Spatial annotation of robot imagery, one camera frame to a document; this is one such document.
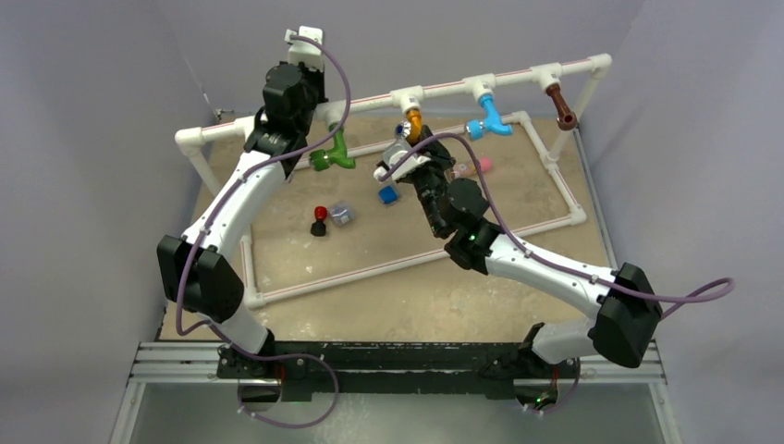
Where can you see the orange water faucet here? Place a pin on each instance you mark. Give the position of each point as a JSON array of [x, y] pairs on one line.
[[410, 129]]

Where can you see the red black knob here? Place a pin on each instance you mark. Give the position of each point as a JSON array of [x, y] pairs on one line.
[[318, 227]]

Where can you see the aluminium extrusion frame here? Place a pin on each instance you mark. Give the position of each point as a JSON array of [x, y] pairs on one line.
[[163, 362]]

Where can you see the pink capped small bottle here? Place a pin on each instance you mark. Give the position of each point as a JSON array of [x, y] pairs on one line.
[[469, 169]]

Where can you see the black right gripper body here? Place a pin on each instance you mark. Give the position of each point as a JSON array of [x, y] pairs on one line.
[[431, 184]]

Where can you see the brown water faucet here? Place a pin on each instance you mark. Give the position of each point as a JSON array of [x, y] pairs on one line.
[[566, 117]]

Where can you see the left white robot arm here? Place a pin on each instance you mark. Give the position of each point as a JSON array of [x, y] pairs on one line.
[[195, 266]]

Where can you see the clear plastic small box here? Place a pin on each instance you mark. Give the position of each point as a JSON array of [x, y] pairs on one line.
[[341, 213]]

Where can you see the blue cube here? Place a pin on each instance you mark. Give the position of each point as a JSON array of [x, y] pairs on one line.
[[388, 195]]

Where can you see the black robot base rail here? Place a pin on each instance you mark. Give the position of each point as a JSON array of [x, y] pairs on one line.
[[495, 370]]

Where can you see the green water faucet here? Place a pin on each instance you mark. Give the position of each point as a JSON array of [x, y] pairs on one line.
[[337, 156]]

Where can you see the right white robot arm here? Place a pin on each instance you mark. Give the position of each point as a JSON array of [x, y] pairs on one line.
[[618, 319]]

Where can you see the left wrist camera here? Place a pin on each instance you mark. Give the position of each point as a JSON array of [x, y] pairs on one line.
[[300, 52]]

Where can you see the blue water faucet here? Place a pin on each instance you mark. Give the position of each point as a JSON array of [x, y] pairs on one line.
[[492, 122]]

